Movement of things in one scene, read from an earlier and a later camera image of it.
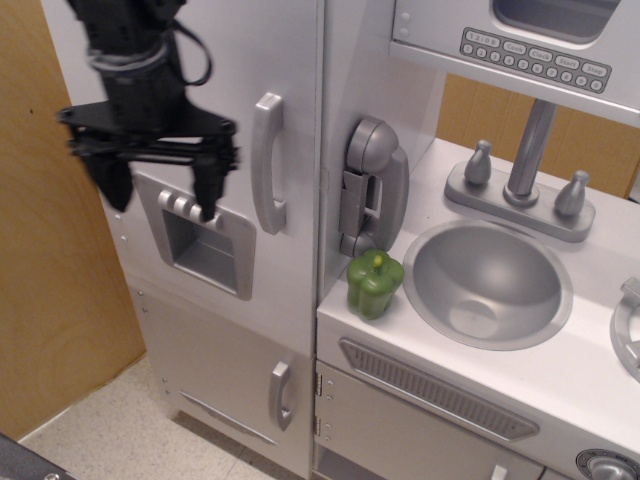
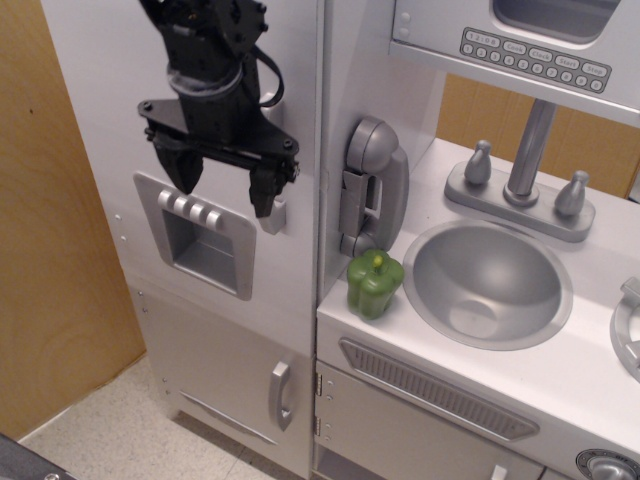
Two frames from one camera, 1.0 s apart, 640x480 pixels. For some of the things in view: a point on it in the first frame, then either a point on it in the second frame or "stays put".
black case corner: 19,463 stays put
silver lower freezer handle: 281,416 stays put
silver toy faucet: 520,200 stays put
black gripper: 148,116 -> 231,127
